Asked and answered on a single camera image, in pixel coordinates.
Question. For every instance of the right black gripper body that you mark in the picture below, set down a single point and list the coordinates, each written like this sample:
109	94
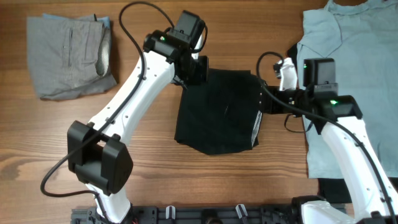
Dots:
295	96

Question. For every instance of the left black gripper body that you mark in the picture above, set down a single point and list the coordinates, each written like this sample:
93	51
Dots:
198	70

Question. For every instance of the black shorts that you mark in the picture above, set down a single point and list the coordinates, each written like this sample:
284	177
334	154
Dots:
220	116

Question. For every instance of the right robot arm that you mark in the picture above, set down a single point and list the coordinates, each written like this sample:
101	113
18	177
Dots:
339	120

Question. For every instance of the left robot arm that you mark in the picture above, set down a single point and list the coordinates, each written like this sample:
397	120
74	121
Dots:
98	150

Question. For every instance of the light blue t-shirt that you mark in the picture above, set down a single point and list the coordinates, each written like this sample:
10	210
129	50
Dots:
362	40

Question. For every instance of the folded blue garment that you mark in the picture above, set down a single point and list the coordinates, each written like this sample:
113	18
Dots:
91	17

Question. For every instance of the black garment under t-shirt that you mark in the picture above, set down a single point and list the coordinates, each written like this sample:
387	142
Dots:
334	190

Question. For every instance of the folded grey shorts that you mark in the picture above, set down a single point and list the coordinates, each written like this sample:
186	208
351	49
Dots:
68	58

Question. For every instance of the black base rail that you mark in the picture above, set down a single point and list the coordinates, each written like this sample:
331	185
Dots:
279	213

